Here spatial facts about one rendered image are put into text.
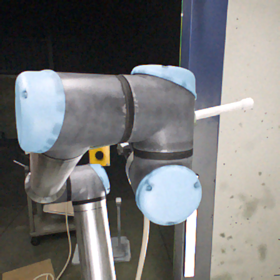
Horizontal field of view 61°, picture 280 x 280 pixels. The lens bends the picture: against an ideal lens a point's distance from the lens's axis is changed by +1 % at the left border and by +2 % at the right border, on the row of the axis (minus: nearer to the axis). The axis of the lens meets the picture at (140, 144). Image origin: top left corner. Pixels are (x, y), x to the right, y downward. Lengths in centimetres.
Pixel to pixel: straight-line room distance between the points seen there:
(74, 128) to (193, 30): 110
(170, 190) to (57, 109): 17
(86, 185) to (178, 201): 52
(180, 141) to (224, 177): 110
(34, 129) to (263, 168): 137
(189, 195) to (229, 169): 109
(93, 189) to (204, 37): 91
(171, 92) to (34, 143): 17
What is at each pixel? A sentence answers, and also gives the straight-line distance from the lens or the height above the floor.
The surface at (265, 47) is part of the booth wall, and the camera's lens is 145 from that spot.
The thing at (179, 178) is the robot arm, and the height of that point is 158.
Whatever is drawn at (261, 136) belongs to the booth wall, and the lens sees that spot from 146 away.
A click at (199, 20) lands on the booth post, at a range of 132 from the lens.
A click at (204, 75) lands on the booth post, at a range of 129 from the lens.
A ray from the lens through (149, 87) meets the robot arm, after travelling 30.
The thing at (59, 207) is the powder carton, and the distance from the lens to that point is 298.
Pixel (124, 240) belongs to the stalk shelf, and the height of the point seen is 79.
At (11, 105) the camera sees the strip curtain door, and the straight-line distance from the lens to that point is 1090.
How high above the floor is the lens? 169
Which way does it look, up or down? 11 degrees down
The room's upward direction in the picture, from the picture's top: straight up
